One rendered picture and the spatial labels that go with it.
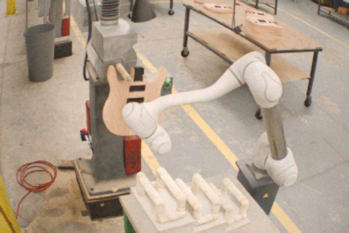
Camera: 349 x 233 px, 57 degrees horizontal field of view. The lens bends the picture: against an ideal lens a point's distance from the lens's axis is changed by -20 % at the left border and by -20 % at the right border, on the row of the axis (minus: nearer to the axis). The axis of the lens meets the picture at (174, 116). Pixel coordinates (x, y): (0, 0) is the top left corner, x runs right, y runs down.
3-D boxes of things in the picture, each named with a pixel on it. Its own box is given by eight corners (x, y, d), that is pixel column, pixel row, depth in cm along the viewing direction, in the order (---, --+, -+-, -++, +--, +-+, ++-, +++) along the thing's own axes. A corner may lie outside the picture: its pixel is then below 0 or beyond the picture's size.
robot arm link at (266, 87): (287, 161, 216) (302, 182, 199) (265, 174, 216) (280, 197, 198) (264, 54, 171) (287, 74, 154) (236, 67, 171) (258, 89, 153)
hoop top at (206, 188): (190, 178, 156) (191, 173, 154) (197, 176, 157) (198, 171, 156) (214, 208, 141) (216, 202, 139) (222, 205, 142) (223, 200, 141)
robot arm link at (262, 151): (269, 152, 233) (277, 123, 222) (281, 169, 219) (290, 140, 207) (248, 157, 229) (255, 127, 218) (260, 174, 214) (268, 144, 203)
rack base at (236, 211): (193, 199, 169) (193, 197, 169) (221, 189, 176) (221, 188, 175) (223, 235, 149) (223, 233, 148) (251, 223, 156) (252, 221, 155)
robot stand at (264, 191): (249, 223, 278) (270, 153, 242) (261, 244, 256) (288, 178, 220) (217, 230, 271) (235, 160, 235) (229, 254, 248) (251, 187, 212)
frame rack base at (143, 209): (129, 215, 157) (128, 187, 148) (161, 207, 163) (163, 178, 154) (157, 256, 136) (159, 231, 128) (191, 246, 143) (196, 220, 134)
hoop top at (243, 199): (220, 182, 167) (222, 177, 165) (226, 180, 168) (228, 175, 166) (243, 208, 152) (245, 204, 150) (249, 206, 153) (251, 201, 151)
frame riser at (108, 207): (70, 182, 305) (66, 159, 292) (135, 172, 328) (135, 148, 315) (84, 223, 265) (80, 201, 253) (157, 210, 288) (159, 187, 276)
